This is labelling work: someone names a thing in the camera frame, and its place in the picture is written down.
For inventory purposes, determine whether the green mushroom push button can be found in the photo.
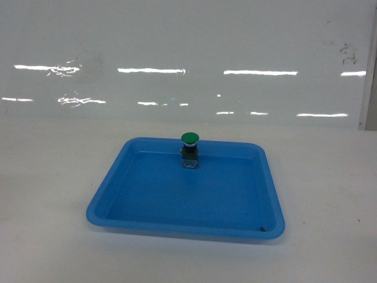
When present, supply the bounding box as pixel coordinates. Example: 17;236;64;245
180;132;199;169

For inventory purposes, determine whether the blue plastic tray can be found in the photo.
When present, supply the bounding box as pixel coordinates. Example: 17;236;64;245
86;137;285;240

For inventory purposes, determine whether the white glossy board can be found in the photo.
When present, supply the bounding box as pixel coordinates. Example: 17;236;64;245
1;1;376;129

